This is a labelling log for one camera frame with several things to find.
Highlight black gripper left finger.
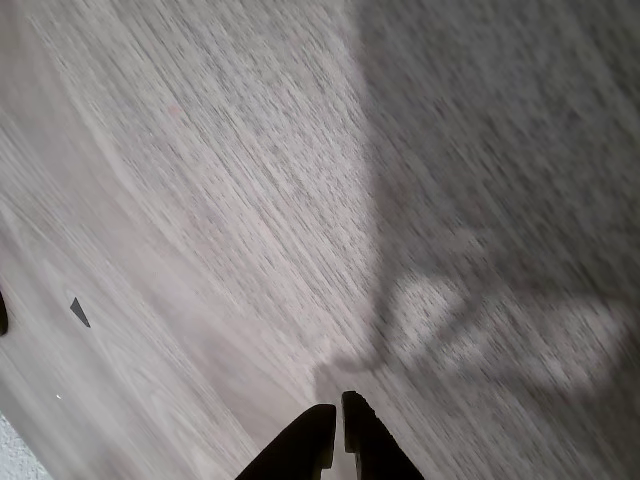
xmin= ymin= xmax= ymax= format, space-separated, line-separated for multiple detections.
xmin=233 ymin=403 xmax=338 ymax=480

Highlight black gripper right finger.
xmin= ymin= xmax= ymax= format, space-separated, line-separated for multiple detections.
xmin=341 ymin=390 xmax=425 ymax=480

